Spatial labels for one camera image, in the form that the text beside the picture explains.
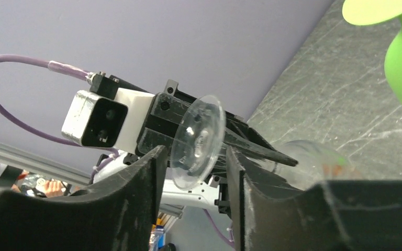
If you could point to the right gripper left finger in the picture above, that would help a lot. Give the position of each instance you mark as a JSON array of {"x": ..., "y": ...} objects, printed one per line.
[{"x": 116, "y": 213}]

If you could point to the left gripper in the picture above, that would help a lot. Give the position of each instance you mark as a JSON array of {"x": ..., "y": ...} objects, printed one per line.
[{"x": 166, "y": 113}]

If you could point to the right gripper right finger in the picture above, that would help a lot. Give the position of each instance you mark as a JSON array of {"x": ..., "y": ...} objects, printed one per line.
[{"x": 268, "y": 214}]

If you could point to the clear wine glass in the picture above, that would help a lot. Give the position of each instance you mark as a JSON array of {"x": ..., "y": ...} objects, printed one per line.
[{"x": 198, "y": 145}]

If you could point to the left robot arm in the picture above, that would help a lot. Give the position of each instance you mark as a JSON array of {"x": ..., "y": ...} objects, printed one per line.
[{"x": 211, "y": 194}]

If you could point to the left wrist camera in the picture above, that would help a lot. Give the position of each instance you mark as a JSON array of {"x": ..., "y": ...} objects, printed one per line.
[{"x": 107, "y": 115}]

